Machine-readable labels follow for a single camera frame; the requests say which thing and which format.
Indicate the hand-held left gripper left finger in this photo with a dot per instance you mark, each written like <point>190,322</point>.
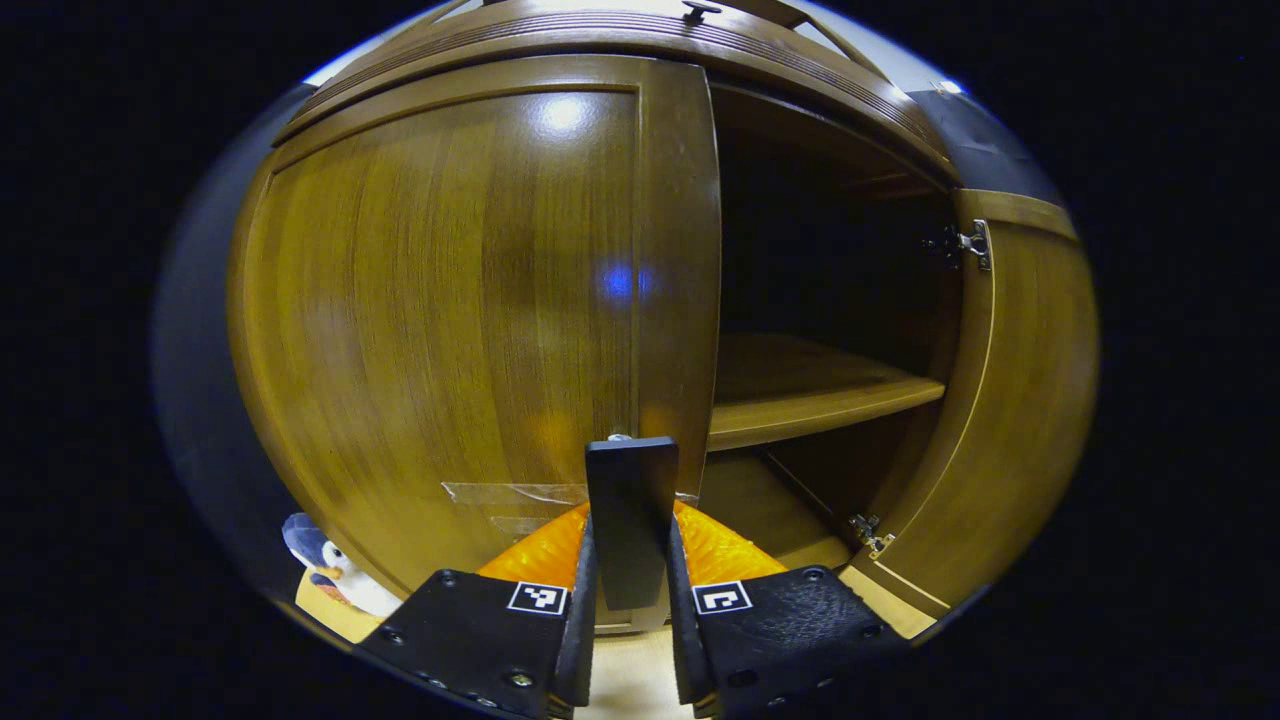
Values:
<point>470,640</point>

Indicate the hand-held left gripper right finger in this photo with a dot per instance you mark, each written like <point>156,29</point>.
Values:
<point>790,640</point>

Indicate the wooden ribbed drawer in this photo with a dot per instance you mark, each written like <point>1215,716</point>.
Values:
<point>600,30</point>

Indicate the metal door hinge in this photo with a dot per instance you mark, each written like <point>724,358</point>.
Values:
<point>965,245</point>
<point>872,535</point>

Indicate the penguin plush toy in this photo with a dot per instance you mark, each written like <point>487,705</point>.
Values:
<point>335,570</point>

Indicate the wooden cabinet door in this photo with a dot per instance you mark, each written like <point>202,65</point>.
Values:
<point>1020,400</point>
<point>420,300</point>

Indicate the wooden inner shelf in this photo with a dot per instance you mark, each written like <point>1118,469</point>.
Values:
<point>800,400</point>

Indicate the black round drawer knob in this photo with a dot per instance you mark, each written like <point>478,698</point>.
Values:
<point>701,8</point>

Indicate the wooden double-door shoe cabinet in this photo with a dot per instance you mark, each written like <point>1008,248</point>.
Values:
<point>745,500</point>

